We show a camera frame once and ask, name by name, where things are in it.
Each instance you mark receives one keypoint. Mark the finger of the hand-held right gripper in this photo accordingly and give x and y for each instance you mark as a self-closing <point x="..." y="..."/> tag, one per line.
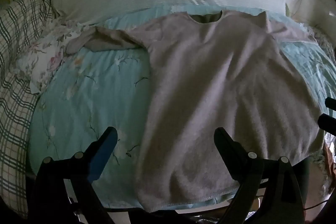
<point x="327" y="123"/>
<point x="331" y="103"/>

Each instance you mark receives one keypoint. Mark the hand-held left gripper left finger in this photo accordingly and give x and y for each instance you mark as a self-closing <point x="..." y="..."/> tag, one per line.
<point x="101" y="159"/>

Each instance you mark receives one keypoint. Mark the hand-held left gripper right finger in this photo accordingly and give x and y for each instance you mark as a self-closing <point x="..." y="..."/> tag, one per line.
<point x="227" y="145"/>

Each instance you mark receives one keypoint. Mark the pink shirt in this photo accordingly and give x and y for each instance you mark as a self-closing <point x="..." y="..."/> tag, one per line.
<point x="210" y="98"/>

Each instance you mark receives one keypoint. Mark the light blue floral quilt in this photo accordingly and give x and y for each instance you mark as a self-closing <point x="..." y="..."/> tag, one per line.
<point x="86" y="98"/>

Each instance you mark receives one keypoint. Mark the green plaid blanket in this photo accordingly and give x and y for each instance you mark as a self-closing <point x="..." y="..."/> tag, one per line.
<point x="15" y="82"/>

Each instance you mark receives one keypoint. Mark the white floral pillow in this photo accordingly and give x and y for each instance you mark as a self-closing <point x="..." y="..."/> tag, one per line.
<point x="50" y="53"/>

